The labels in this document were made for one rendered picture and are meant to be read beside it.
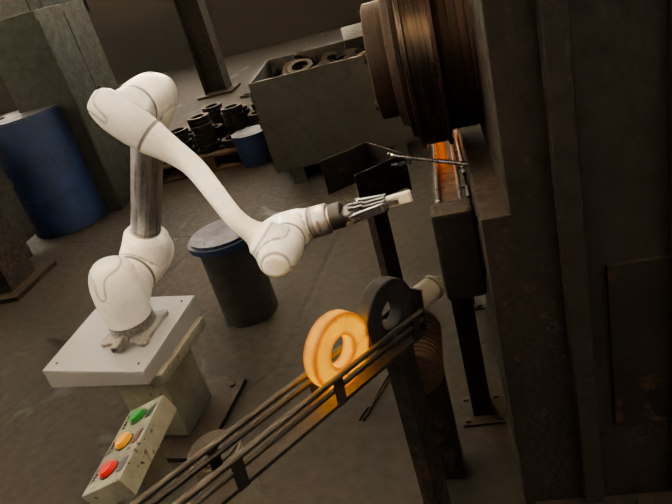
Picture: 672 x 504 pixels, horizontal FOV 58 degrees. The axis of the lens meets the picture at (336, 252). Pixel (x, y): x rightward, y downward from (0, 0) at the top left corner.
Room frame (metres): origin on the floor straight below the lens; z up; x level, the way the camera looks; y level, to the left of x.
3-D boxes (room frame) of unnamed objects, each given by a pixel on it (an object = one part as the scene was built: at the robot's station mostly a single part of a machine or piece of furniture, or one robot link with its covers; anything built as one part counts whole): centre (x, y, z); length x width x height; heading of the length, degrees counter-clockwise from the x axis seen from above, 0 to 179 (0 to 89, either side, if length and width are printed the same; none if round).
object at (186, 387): (1.84, 0.73, 0.16); 0.40 x 0.40 x 0.31; 69
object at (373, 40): (1.54, -0.24, 1.11); 0.28 x 0.06 x 0.28; 166
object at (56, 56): (4.98, 1.63, 0.75); 0.70 x 0.48 x 1.50; 166
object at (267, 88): (4.35, -0.32, 0.39); 1.03 x 0.83 x 0.79; 80
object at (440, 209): (1.29, -0.29, 0.68); 0.11 x 0.08 x 0.24; 76
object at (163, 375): (1.84, 0.73, 0.33); 0.32 x 0.32 x 0.04; 69
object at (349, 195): (2.05, -0.18, 0.36); 0.26 x 0.20 x 0.72; 21
